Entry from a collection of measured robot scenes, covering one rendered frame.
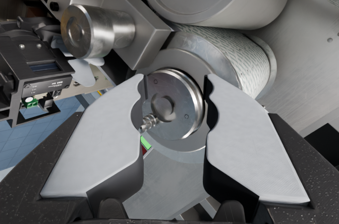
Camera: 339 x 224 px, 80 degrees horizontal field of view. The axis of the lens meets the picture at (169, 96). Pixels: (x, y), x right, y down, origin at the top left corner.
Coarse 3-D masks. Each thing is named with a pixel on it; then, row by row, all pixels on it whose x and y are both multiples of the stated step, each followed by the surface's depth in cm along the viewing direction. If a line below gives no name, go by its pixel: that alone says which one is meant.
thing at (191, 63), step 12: (168, 48) 21; (156, 60) 22; (168, 60) 21; (180, 60) 20; (192, 60) 19; (144, 72) 23; (192, 72) 20; (204, 72) 19; (204, 120) 20; (204, 132) 21; (168, 144) 24; (180, 144) 23; (192, 144) 22; (204, 144) 21
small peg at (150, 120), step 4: (148, 116) 21; (152, 116) 21; (156, 116) 21; (144, 120) 20; (148, 120) 20; (152, 120) 21; (156, 120) 21; (144, 124) 20; (148, 124) 20; (152, 124) 21; (156, 124) 22; (140, 128) 19; (144, 128) 20; (148, 128) 20; (140, 132) 20
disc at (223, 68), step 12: (168, 36) 21; (180, 36) 20; (192, 36) 19; (180, 48) 20; (192, 48) 20; (204, 48) 19; (216, 48) 18; (204, 60) 19; (216, 60) 19; (228, 60) 18; (132, 72) 25; (216, 72) 19; (228, 72) 18; (240, 84) 18; (144, 132) 26; (192, 132) 22; (156, 144) 25; (168, 156) 25; (180, 156) 24; (192, 156) 23
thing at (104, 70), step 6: (108, 54) 32; (114, 54) 33; (108, 60) 31; (114, 60) 32; (120, 60) 33; (102, 66) 29; (108, 66) 30; (114, 66) 31; (120, 66) 32; (126, 66) 32; (102, 72) 29; (108, 72) 29; (114, 72) 30; (120, 72) 31; (126, 72) 31; (108, 78) 29; (114, 78) 29; (120, 78) 30; (114, 84) 28
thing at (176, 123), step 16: (160, 80) 20; (176, 80) 19; (192, 80) 20; (160, 96) 21; (176, 96) 20; (192, 96) 19; (144, 112) 22; (160, 112) 21; (176, 112) 21; (192, 112) 19; (160, 128) 22; (176, 128) 21; (192, 128) 20
